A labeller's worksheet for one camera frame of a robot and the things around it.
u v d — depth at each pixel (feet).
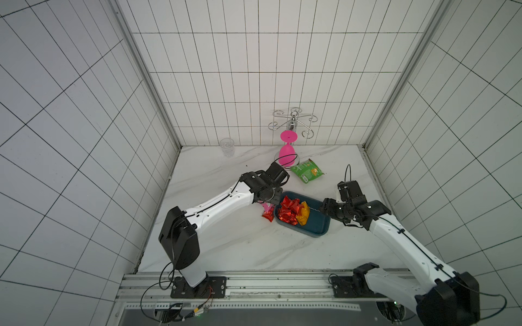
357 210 1.87
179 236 1.38
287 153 3.03
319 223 2.89
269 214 2.93
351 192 2.03
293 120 2.95
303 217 2.82
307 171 3.39
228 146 3.82
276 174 2.00
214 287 2.39
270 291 2.39
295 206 2.85
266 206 2.55
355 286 2.20
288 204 3.02
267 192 1.87
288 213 2.80
